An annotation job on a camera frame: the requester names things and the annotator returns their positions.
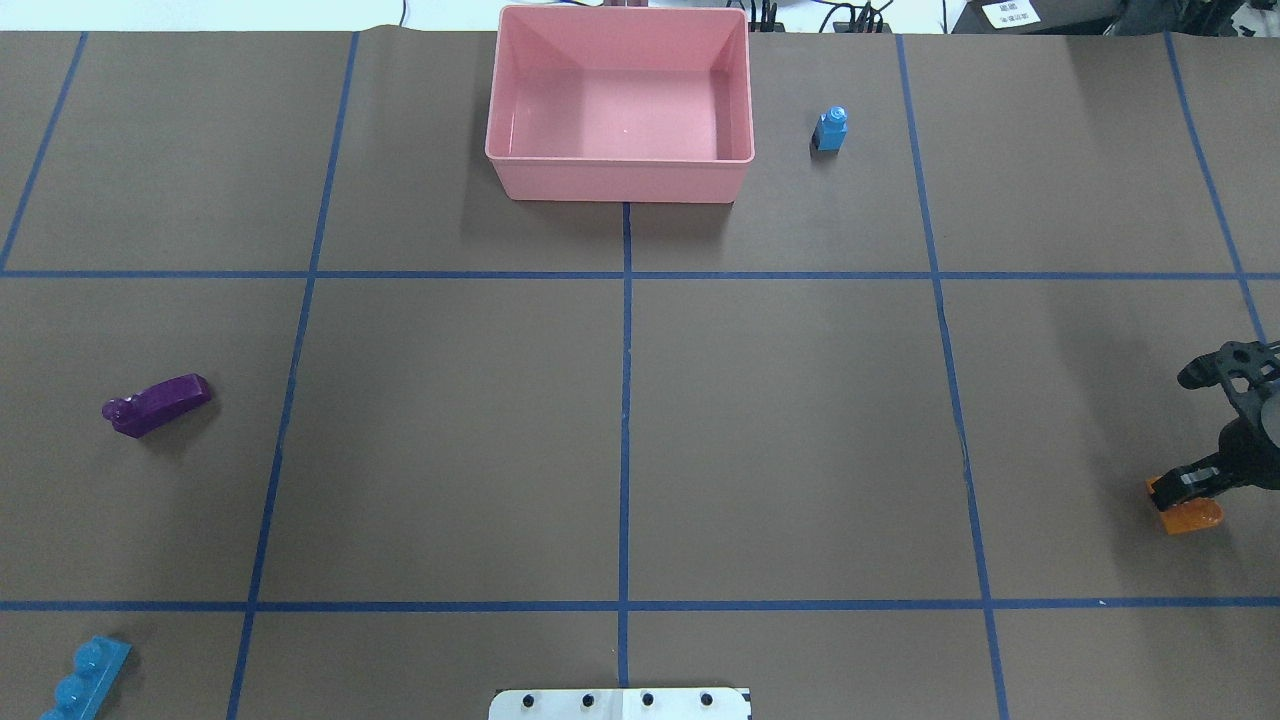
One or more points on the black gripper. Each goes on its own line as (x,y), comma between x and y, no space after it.
(1250,447)

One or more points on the orange block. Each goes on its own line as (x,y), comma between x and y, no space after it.
(1191,516)

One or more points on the small blue block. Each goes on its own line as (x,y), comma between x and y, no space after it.
(831,129)

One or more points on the purple block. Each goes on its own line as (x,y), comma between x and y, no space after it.
(153,407)

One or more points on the black box with label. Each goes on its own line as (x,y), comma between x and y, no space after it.
(1115,18)

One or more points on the pink plastic box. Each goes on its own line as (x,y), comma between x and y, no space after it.
(621,104)

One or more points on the long blue stud block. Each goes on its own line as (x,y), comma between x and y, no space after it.
(96,666)

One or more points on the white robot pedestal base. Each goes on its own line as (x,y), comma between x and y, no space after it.
(623,703)

